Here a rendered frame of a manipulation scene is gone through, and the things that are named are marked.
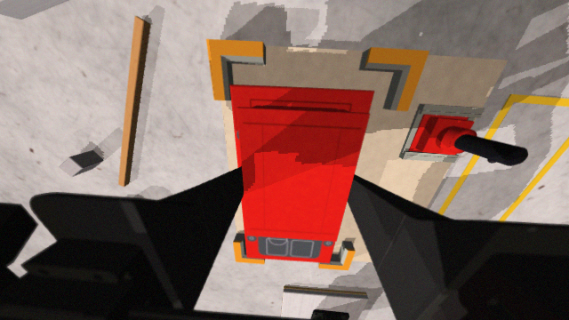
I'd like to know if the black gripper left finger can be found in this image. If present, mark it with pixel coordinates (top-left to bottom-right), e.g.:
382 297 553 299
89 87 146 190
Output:
29 166 244 309

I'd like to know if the orange long thin bar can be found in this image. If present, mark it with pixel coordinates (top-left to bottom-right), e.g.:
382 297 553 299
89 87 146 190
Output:
119 16 151 187

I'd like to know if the yellow rectangular outline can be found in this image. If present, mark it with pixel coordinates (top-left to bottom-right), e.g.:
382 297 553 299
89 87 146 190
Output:
438 94 569 220

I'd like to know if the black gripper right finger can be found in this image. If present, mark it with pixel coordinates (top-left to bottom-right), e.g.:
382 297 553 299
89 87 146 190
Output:
348 175 569 320

